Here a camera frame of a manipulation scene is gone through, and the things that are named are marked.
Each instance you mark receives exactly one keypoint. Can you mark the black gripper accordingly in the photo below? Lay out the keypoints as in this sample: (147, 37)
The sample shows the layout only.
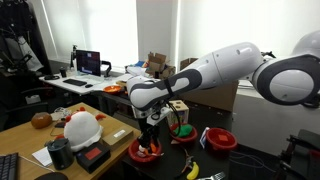
(150, 129)

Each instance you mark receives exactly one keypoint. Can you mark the silver metal fork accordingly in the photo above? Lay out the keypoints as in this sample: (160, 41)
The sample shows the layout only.
(213, 176)

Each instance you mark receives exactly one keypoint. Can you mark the grey metal frame table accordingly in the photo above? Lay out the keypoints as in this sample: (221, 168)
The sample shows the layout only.
(110, 100)

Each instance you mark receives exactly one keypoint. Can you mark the small open cardboard box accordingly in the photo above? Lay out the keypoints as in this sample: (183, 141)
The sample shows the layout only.
(156, 61)

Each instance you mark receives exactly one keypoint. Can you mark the light wooden desk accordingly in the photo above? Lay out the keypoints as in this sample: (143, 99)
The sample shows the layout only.
(20, 140)

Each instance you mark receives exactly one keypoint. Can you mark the black headset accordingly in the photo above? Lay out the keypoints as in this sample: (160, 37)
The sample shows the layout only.
(51, 77)

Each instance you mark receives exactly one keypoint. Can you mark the black computer mouse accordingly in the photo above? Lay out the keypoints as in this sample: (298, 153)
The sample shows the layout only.
(89, 86)

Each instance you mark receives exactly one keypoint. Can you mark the flat brown labelled box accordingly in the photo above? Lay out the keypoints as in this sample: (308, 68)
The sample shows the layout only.
(116, 136)

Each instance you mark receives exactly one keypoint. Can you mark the white blue packet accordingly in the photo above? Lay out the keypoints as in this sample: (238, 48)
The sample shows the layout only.
(204, 138)

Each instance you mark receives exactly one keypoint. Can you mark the white tissue box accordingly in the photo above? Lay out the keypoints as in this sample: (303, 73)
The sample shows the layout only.
(32, 100)

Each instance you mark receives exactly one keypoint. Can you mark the black office chair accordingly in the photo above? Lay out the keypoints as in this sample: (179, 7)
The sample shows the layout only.
(30, 106)

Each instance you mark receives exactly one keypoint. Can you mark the black lit monitor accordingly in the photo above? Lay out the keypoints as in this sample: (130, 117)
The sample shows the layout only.
(88, 63)

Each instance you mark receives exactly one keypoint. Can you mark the brown ball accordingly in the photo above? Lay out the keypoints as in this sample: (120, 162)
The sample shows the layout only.
(41, 120)

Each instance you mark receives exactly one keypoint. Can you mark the large cardboard box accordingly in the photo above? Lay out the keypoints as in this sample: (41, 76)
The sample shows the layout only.
(216, 100)

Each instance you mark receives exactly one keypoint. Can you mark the white paper sheet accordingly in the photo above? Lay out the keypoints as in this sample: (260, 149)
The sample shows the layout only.
(41, 156)

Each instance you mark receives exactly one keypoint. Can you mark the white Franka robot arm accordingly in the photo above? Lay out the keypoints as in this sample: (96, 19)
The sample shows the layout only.
(226, 63)

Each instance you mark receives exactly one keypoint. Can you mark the yellow toy banana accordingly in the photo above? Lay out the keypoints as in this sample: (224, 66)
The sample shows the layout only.
(192, 172)

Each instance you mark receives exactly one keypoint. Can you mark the black cup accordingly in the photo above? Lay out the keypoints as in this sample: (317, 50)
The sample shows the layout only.
(63, 73)

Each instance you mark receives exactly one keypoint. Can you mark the white plush chicken toy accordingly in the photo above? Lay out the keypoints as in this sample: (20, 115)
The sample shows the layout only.
(81, 130)

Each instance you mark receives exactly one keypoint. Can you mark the small orange ball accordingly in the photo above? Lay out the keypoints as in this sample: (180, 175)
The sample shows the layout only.
(154, 149)

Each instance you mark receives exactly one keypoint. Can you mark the black curved stand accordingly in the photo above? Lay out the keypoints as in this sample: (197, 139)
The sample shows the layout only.
(107, 65)

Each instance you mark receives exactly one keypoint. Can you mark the small white ball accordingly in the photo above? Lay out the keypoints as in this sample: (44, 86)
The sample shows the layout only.
(142, 149)

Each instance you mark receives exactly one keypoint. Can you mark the black cylindrical speaker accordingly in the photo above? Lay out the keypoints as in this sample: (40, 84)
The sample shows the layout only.
(61, 155)

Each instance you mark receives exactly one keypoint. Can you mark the white paper pile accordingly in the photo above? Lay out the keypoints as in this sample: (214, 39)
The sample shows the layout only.
(135, 71)

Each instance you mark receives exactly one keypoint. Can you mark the clear glass container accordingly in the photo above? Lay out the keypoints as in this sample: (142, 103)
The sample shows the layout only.
(62, 113)

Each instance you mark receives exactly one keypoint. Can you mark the red square block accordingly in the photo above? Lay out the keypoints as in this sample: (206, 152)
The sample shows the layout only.
(222, 137)

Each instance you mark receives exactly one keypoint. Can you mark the black box red label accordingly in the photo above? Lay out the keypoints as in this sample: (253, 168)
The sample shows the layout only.
(93, 156)

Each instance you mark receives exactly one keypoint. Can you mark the wooden shape sorter box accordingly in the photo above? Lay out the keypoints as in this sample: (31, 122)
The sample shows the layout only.
(181, 115)

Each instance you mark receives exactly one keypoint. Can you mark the white desk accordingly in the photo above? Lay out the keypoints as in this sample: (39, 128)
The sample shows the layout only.
(100, 83)

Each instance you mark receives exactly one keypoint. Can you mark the orange bowl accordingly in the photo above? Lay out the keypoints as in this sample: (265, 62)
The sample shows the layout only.
(112, 89)

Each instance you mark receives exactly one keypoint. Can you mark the red plastic bowl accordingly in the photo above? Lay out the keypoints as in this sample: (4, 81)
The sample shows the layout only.
(190, 138)
(230, 145)
(143, 160)

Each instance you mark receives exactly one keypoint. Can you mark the black rounded pouch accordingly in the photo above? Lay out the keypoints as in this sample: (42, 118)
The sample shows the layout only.
(51, 176)

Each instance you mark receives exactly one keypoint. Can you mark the green plastic toy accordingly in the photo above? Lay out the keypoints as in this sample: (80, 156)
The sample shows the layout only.
(183, 130)

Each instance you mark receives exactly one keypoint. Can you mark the small black tripod camera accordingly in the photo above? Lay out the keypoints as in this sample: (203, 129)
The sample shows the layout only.
(72, 56)

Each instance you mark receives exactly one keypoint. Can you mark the black keyboard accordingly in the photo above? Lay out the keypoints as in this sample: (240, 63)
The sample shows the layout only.
(8, 166)
(75, 82)

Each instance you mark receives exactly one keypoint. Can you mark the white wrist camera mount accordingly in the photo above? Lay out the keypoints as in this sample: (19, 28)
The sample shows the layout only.
(141, 112)

